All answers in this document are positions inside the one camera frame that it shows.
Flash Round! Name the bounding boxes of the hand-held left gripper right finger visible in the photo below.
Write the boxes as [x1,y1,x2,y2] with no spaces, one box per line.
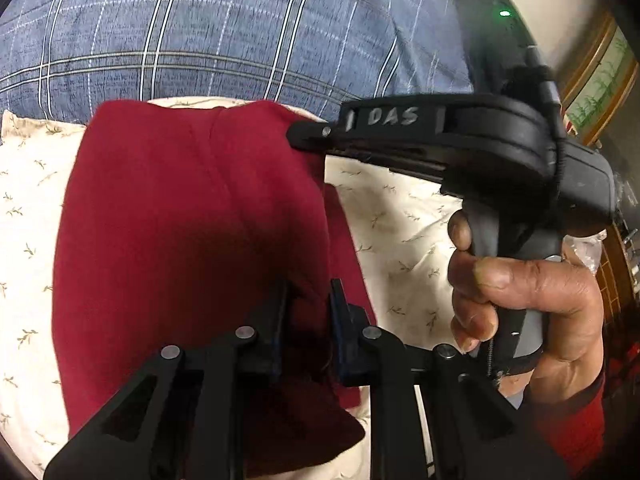
[327,278,568,480]

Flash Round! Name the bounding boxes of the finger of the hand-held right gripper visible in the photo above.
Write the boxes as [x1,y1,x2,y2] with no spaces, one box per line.
[286,118,351,155]

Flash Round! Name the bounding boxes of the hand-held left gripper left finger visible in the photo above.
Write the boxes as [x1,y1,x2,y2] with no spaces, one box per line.
[43,276,292,480]

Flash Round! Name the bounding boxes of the dark red garment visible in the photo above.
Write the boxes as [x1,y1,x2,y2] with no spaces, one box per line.
[50,99,378,478]

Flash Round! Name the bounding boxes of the person's right forearm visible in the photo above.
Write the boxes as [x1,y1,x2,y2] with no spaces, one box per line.
[502,372,623,480]

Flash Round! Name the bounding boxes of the person's right hand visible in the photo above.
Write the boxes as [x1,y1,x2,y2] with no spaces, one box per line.
[447,209,607,407]

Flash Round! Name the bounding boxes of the wooden framed picture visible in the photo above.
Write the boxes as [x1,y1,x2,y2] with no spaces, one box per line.
[555,7,640,153]

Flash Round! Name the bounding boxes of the cream floral cloth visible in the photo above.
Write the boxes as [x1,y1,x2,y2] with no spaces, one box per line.
[0,96,483,480]

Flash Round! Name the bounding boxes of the blue plaid quilt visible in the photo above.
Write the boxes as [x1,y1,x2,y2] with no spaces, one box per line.
[0,0,476,123]

